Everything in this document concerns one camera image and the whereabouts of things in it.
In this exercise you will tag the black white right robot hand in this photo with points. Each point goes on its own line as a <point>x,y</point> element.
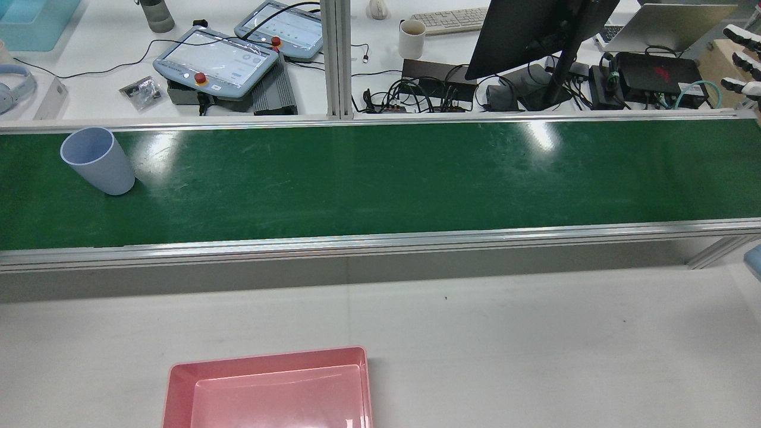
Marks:
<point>746,87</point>

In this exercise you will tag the grey bottle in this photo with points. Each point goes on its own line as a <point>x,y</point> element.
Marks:
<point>157,16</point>

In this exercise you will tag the white keyboard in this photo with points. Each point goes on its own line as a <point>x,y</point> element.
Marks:
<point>446,21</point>

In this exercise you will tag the small white box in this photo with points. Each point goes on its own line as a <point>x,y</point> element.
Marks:
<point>50,100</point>

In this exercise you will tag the pink plastic box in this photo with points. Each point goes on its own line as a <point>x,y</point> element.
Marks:
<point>267,398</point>

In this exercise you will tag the black hub box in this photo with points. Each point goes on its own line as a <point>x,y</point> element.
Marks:
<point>428,71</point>

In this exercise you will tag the clear bag with parts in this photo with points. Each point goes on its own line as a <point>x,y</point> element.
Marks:
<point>141,94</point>

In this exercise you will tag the aluminium frame post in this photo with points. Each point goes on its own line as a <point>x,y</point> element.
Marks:
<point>336,59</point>

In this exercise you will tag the translucent blue bin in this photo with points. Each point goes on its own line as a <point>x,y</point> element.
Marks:
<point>32,24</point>

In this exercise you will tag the light blue headphones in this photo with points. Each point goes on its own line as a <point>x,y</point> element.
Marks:
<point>31,83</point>

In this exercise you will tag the silver laptop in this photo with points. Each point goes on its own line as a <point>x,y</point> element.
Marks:
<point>672,27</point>

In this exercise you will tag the black finned metal box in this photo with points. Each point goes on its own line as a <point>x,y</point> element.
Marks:
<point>274,92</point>

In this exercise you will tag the light blue plastic cup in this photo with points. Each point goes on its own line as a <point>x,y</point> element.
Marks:
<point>98,163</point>

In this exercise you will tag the white computer mouse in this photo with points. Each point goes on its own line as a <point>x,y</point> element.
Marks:
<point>378,8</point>

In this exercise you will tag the grey pouch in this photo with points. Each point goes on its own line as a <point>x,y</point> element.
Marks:
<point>502,98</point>

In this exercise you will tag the black mini computer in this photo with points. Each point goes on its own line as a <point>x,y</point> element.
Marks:
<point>654,74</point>

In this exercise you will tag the wooden box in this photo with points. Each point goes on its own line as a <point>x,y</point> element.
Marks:
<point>713,59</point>

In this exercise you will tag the green belt conveyor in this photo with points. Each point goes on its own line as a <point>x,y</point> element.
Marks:
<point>357,178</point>

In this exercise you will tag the grey-blue teach pendant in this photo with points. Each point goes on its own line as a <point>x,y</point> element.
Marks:
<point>214,59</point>
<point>291,27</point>

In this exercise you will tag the black power adapter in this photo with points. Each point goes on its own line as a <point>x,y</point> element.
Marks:
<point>603,89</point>

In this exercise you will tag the dark grey metal box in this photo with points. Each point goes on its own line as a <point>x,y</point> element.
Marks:
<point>181,94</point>

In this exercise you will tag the white mug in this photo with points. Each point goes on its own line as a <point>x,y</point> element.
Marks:
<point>411,43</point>

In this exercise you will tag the black monitor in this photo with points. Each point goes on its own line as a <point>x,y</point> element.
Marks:
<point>523,30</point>

